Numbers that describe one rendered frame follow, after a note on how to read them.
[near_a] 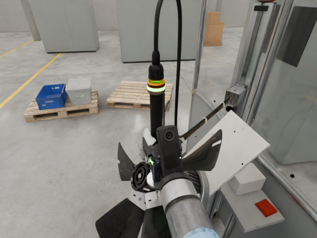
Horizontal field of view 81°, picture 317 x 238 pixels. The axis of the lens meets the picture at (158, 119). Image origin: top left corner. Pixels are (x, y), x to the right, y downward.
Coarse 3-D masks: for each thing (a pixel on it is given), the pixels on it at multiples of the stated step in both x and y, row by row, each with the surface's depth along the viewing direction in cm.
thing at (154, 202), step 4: (152, 192) 72; (148, 196) 71; (152, 196) 71; (148, 200) 70; (152, 200) 70; (156, 200) 70; (160, 200) 70; (148, 204) 69; (152, 204) 69; (156, 204) 69; (160, 204) 69; (148, 208) 68
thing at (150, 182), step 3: (150, 174) 65; (147, 177) 64; (150, 177) 64; (147, 180) 63; (150, 180) 63; (150, 183) 62; (153, 183) 62; (156, 183) 62; (150, 186) 62; (153, 186) 61; (156, 186) 61
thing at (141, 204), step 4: (132, 192) 79; (136, 192) 79; (132, 196) 79; (136, 196) 79; (140, 196) 79; (132, 200) 79; (136, 200) 79; (144, 200) 78; (136, 204) 79; (140, 204) 78; (144, 204) 78; (144, 208) 78
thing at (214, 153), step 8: (208, 144) 63; (216, 144) 59; (200, 152) 62; (208, 152) 58; (216, 152) 55; (184, 160) 65; (192, 160) 61; (200, 160) 57; (208, 160) 55; (216, 160) 52; (184, 168) 60; (192, 168) 56; (200, 168) 54; (208, 168) 52
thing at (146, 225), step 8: (152, 208) 67; (160, 208) 67; (144, 216) 66; (152, 216) 65; (160, 216) 65; (144, 224) 64; (152, 224) 63; (160, 224) 63; (144, 232) 62; (152, 232) 62; (160, 232) 61; (168, 232) 61
